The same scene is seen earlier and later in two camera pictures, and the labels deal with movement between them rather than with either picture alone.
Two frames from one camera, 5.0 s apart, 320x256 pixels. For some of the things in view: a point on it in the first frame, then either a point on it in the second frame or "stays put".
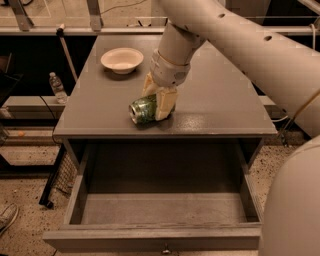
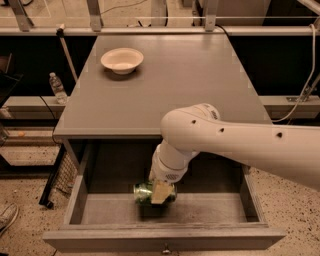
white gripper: x=167 y=72 -> x=165 y=172
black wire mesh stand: x=61 y=179 stays put
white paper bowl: x=122 y=60 stays put
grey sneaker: x=7 y=216 stays put
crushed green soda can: x=143 y=111 -> x=143 y=193
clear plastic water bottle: x=58 y=88 stays put
